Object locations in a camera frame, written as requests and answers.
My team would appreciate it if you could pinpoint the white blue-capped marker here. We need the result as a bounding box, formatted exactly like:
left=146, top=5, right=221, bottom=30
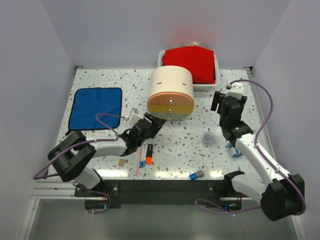
left=139, top=144, right=148, bottom=168

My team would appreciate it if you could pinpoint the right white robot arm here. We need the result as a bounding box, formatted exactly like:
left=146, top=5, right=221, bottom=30
left=210, top=91, right=306, bottom=222

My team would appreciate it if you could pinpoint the aluminium frame rail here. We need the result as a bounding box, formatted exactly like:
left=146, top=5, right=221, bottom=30
left=31, top=177, right=297, bottom=201

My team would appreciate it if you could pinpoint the red folded cloth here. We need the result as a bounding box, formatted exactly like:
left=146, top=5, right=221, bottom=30
left=162, top=45, right=216, bottom=85

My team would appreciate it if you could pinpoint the blue microfiber cloth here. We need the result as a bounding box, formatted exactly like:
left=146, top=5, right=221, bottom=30
left=65, top=87, right=123, bottom=135

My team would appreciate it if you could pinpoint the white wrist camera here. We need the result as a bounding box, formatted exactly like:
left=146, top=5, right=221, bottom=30
left=127, top=108, right=143, bottom=124
left=225, top=82, right=244, bottom=100

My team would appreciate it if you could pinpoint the black orange highlighter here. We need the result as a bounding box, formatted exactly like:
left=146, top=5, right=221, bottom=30
left=145, top=144, right=153, bottom=165

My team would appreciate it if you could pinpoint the orange thin pen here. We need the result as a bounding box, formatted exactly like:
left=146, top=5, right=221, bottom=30
left=136, top=146, right=143, bottom=177

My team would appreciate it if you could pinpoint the small tan eraser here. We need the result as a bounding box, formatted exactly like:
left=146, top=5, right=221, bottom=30
left=118, top=158, right=126, bottom=167

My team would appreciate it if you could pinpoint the blue grey glue stick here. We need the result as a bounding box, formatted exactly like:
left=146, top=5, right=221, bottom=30
left=189, top=170, right=204, bottom=181

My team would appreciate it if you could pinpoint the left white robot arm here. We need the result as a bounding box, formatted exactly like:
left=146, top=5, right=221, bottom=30
left=47, top=112, right=166, bottom=196

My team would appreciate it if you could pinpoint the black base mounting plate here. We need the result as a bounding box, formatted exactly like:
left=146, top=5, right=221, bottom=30
left=74, top=178, right=252, bottom=210

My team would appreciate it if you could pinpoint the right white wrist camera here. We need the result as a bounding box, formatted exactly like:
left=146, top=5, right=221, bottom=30
left=225, top=82, right=244, bottom=100

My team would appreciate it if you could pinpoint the clear round pin jar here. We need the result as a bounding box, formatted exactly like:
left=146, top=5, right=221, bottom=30
left=201, top=131, right=215, bottom=147

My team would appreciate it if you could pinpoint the beige round drawer organizer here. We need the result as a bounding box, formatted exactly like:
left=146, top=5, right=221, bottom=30
left=146, top=65, right=195, bottom=121

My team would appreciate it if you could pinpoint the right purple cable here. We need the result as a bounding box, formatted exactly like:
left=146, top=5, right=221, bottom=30
left=194, top=78, right=306, bottom=215

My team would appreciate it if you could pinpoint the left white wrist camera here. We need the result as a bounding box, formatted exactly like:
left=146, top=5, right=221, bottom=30
left=127, top=108, right=143, bottom=124

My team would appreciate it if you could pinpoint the white plastic basket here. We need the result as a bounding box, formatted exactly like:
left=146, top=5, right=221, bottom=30
left=157, top=50, right=220, bottom=92

